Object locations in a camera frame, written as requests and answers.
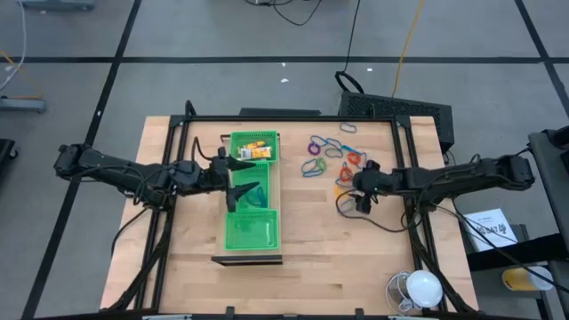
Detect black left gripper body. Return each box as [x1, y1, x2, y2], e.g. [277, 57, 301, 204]
[195, 146, 237, 213]

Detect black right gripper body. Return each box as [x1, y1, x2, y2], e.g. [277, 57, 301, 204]
[353, 159, 395, 214]

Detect yellow orange packets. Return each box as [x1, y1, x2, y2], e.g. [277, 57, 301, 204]
[239, 147, 274, 161]

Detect yellow silicone wristband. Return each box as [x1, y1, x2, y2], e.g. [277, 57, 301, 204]
[333, 183, 355, 204]

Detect grey desk foot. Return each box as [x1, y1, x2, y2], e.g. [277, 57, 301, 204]
[17, 0, 97, 12]
[0, 97, 48, 115]

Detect green slotted plastic basket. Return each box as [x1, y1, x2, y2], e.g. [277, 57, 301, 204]
[224, 209, 281, 252]
[228, 130, 281, 164]
[231, 161, 271, 212]

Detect green three-compartment tray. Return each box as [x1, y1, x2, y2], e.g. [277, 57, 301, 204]
[211, 130, 285, 267]

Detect black computer case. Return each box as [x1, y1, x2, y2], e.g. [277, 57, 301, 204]
[338, 91, 455, 153]

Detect white printed paper sheet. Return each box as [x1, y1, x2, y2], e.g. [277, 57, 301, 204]
[461, 207, 519, 253]

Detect white dome lamp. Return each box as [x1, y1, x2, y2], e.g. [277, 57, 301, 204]
[405, 269, 445, 309]

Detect black side cart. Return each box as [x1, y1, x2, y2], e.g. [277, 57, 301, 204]
[466, 126, 569, 320]

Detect yellow plastic bottle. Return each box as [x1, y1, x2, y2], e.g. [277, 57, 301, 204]
[501, 265, 556, 292]

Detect black equipment piece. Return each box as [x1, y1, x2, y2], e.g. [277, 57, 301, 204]
[0, 138, 19, 172]

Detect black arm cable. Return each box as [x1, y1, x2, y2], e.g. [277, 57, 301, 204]
[110, 206, 150, 258]

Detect black looped floor cable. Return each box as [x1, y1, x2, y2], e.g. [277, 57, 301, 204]
[333, 0, 366, 95]

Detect white coiled lamp cable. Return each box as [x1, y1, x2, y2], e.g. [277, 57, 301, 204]
[385, 270, 415, 315]

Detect yellow cable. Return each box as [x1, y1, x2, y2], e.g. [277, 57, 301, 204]
[390, 0, 427, 98]

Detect white floor cable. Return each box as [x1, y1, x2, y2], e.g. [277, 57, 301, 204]
[0, 0, 28, 92]

